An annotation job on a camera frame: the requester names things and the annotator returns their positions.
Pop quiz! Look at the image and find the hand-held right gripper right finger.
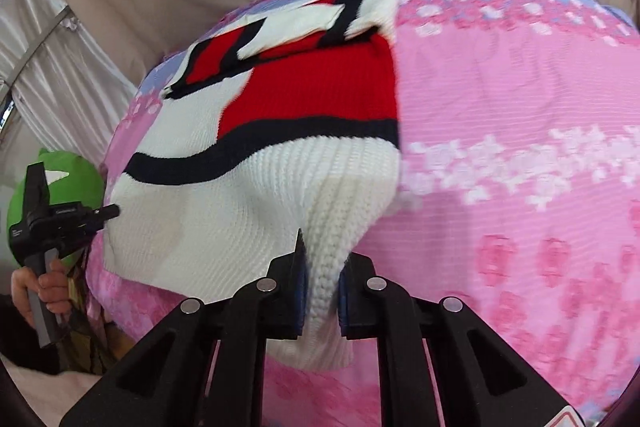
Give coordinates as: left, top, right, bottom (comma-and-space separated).
338, 251, 572, 427

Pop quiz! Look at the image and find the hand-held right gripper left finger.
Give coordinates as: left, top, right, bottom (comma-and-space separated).
59, 228, 307, 427

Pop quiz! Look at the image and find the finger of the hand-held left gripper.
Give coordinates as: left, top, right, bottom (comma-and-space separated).
92, 204, 121, 229

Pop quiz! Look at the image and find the white red black knitted sweater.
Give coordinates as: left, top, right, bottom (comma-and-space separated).
102, 0, 404, 374

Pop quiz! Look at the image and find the person's left hand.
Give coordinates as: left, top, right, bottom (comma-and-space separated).
11, 258, 72, 334

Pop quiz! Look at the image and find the green plush toy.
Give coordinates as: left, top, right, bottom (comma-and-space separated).
6, 147, 107, 269

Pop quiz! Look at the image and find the olive patterned garment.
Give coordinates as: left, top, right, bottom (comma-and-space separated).
60, 252, 132, 377

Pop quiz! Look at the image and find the white curtain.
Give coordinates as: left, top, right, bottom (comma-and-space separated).
0, 0, 137, 158

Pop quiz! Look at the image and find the pink floral bed sheet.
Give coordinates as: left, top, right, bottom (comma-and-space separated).
82, 0, 640, 427

